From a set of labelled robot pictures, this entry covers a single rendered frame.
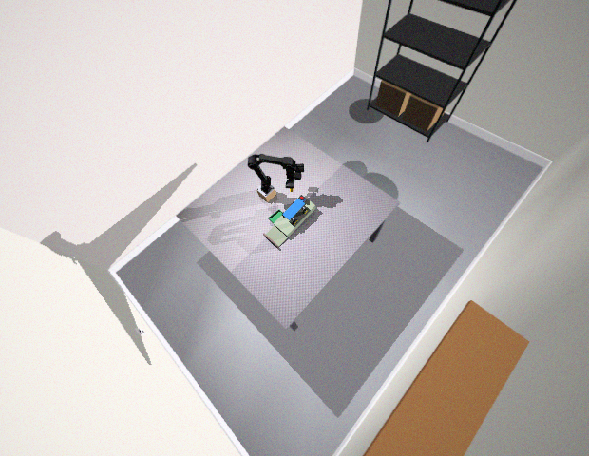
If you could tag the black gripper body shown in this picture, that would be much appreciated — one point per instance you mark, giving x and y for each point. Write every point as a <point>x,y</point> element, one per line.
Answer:
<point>290,183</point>

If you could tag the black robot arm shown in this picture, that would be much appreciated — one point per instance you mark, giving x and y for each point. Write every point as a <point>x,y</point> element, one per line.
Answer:
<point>286,162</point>

